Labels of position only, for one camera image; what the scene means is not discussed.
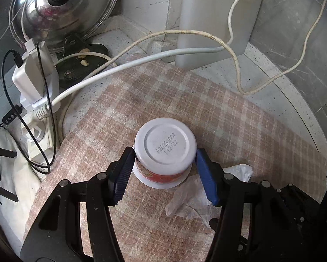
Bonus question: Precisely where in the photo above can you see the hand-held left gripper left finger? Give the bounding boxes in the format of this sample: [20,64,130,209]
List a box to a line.
[20,147,134,262]

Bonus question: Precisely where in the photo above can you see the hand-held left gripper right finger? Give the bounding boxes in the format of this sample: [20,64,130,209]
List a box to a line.
[195,148,311,262]

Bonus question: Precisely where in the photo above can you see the white tissue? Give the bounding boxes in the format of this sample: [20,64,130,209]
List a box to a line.
[165,164,254,231]

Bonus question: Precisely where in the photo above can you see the white and red plastic cup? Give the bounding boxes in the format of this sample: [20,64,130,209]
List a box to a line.
[133,117,198,189]

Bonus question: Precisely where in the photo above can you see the plaid cloth mat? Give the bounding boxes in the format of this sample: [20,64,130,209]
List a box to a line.
[23,53,327,262]

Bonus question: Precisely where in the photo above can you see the white power strip with chargers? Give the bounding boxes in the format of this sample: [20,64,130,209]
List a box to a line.
[2,42,57,175]

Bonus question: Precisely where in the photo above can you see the white cloth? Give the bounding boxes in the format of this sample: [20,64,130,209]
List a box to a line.
[0,132,42,226]

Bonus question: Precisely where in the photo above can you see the black round dish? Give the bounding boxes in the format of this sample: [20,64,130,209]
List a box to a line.
[56,34,111,88]

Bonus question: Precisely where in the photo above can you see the black stand legs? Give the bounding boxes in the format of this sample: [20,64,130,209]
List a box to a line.
[0,145,19,203]

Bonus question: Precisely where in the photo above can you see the black inline controller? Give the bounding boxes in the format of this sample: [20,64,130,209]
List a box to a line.
[2,105,24,125]

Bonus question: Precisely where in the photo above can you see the white charger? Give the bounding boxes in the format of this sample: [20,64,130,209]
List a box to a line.
[12,41,55,103]

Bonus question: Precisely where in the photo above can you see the white appliance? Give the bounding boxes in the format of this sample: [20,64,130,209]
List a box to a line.
[176,0,264,69]

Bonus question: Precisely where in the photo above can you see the metal pot lid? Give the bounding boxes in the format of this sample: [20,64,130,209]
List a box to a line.
[9,0,121,55]

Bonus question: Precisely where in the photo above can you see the thick white cable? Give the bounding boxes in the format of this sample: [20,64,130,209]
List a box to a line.
[51,46,229,106]

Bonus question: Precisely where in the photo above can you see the thin yellowed white cable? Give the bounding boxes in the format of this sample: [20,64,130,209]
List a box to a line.
[54,0,327,115]

